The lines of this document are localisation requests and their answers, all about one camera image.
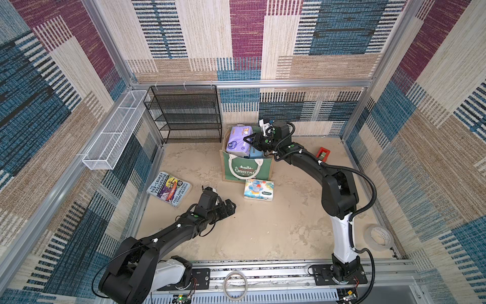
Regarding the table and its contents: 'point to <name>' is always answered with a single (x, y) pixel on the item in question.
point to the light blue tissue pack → (255, 153)
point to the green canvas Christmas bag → (235, 167)
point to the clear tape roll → (377, 237)
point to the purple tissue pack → (235, 144)
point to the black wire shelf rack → (186, 113)
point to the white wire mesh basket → (112, 141)
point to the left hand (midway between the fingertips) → (230, 208)
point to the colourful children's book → (171, 189)
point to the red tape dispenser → (323, 154)
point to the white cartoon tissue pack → (258, 189)
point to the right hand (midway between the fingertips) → (247, 141)
